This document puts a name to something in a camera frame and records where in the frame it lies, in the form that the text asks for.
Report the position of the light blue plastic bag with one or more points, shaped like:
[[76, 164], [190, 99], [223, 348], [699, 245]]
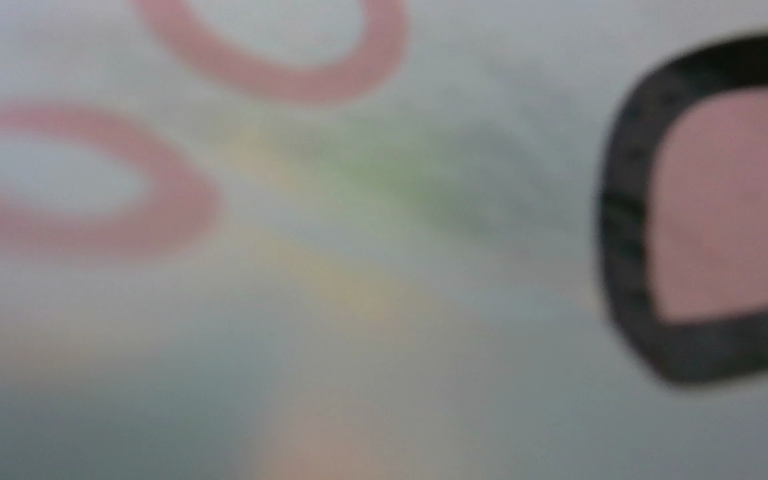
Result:
[[333, 240]]

